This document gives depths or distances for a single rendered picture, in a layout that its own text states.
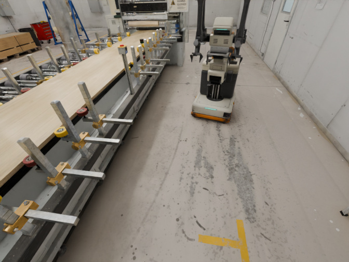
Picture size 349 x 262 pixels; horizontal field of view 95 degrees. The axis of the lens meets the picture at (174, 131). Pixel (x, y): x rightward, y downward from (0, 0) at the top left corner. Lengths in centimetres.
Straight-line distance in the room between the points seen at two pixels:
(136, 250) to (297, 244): 133
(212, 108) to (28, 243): 228
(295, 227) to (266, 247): 35
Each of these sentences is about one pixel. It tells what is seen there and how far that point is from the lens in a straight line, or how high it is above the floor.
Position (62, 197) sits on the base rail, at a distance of 123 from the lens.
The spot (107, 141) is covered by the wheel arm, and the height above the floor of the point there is 85.
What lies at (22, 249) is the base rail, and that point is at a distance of 119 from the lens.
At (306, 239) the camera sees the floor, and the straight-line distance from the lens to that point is 196.
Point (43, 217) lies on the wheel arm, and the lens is 104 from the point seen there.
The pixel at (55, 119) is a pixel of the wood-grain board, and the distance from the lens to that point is 152.
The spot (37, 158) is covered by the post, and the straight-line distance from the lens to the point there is 106.
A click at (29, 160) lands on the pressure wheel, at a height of 91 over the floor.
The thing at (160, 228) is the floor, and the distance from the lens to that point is 169.
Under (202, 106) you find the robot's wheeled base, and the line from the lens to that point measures 255.
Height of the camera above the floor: 160
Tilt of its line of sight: 40 degrees down
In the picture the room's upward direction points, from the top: 2 degrees counter-clockwise
